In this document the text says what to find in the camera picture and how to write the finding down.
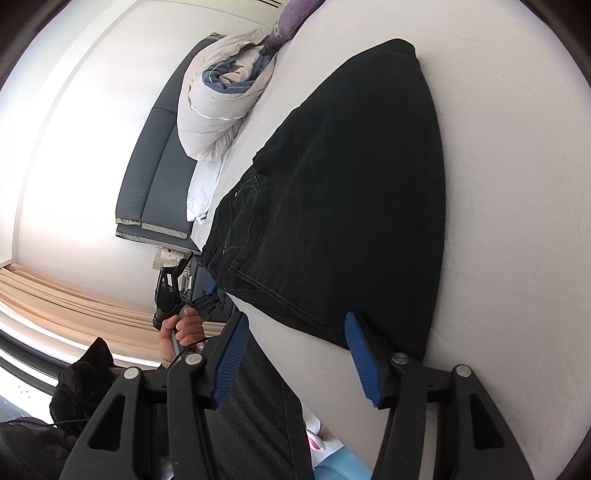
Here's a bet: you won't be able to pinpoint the rolled beige duvet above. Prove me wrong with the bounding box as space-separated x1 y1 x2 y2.
177 25 282 162

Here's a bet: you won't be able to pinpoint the light blue slipper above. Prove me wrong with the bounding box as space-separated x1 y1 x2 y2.
314 443 375 480

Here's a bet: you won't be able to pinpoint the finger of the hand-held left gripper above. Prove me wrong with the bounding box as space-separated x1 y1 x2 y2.
198 284 232 319

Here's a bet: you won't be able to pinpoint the grey upholstered headboard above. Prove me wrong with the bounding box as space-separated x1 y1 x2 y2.
113 32 227 243

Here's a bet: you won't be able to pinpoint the black pants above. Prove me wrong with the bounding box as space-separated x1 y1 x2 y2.
202 39 445 365

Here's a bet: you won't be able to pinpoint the dark cloth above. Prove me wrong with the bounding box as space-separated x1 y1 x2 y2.
0 337 118 480

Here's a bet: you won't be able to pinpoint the black cable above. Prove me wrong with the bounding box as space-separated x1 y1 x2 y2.
165 340 206 370

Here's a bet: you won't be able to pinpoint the white wall socket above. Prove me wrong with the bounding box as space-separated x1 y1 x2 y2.
152 247 190 271

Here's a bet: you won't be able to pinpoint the beige curtain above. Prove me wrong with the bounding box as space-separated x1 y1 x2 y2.
0 263 227 365

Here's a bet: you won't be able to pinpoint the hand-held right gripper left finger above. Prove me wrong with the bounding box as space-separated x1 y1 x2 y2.
58 311 252 480

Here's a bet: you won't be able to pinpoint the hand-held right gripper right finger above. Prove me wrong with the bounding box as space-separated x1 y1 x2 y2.
344 310 536 480

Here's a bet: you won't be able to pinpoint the white pillow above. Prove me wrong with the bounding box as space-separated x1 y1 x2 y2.
186 138 238 224

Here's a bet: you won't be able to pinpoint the pink white slipper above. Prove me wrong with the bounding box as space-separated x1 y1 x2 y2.
302 411 345 463

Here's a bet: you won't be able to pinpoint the person's leg in grey trousers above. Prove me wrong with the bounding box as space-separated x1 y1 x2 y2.
152 339 315 480

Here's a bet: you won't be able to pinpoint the purple cushion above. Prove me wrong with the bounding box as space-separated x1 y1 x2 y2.
268 0 326 47

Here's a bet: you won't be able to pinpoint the person's left hand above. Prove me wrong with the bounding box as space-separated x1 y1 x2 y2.
159 308 206 366

